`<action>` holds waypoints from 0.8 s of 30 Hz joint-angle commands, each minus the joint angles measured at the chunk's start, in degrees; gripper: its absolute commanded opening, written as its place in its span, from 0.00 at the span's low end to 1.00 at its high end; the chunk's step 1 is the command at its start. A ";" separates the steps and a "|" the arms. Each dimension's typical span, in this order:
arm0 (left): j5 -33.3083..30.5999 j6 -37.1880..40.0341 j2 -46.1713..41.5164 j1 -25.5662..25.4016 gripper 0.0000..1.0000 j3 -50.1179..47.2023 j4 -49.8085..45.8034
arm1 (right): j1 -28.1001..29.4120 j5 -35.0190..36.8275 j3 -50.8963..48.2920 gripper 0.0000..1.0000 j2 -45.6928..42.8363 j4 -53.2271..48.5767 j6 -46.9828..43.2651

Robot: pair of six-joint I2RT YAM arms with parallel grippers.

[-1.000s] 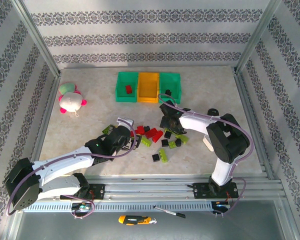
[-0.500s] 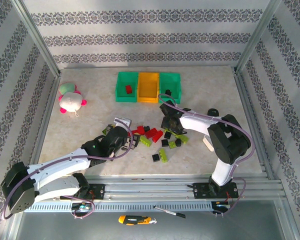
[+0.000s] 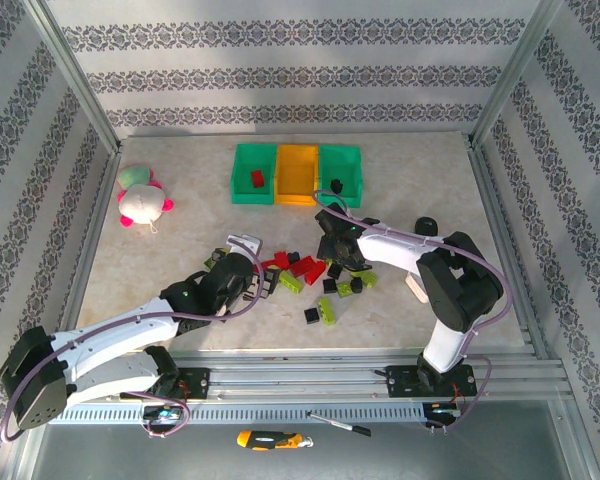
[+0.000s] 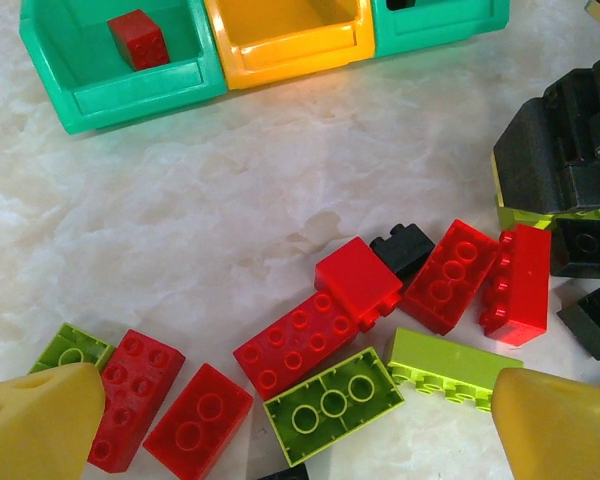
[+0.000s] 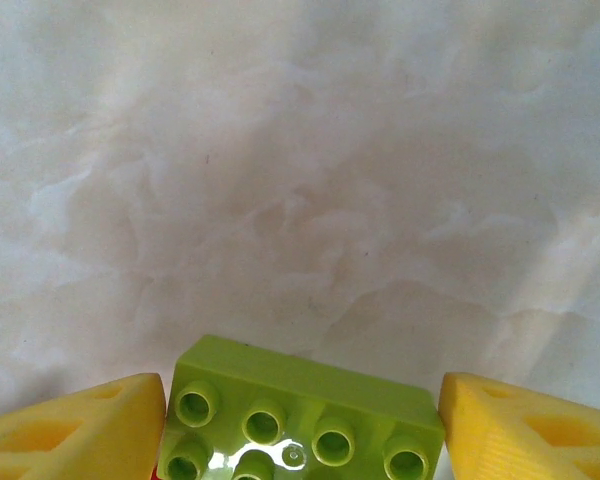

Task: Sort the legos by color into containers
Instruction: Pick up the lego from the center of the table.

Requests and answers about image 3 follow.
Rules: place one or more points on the beige wooden block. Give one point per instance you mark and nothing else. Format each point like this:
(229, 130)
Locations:
(416, 290)

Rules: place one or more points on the green plastic bin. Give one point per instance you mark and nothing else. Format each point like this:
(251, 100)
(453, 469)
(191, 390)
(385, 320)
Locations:
(242, 165)
(337, 160)

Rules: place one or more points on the silver black pen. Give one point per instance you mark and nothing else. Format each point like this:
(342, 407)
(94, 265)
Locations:
(340, 424)

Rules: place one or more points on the yellow plastic bin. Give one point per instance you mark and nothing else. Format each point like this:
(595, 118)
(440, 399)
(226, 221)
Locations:
(296, 170)

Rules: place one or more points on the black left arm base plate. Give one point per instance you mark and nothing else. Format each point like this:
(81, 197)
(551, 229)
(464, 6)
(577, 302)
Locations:
(195, 384)

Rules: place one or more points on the orange black utility knife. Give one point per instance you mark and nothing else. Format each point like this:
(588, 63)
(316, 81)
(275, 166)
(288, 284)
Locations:
(265, 440)

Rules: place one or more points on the white pink green plush toy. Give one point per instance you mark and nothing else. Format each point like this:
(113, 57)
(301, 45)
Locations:
(140, 200)

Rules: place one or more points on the aluminium frame post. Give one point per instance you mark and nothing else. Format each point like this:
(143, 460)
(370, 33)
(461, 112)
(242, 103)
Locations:
(75, 75)
(512, 75)

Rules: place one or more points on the black lego brick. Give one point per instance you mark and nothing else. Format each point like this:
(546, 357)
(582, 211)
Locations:
(335, 270)
(330, 286)
(293, 257)
(311, 316)
(336, 185)
(356, 285)

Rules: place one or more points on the lime green lego brick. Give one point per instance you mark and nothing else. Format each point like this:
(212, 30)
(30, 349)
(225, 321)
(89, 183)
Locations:
(366, 279)
(212, 259)
(344, 289)
(326, 311)
(290, 282)

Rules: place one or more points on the red lego brick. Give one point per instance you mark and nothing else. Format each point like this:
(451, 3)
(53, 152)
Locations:
(281, 259)
(304, 266)
(316, 273)
(268, 265)
(257, 178)

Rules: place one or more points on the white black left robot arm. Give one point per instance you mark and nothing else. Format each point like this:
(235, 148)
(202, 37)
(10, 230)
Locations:
(115, 332)

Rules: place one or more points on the black computer mouse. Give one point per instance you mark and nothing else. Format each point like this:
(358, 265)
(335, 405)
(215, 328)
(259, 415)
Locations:
(426, 225)

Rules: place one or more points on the aluminium mounting rail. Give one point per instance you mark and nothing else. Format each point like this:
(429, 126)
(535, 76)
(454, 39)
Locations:
(305, 375)

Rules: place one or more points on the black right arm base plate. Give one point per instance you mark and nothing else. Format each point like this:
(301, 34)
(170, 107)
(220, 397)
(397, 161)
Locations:
(402, 382)

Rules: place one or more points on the small circuit board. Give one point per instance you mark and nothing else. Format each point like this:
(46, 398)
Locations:
(444, 409)
(162, 413)

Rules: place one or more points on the aluminium table side rail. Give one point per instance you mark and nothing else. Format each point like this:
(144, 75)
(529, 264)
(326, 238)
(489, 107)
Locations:
(505, 240)
(93, 225)

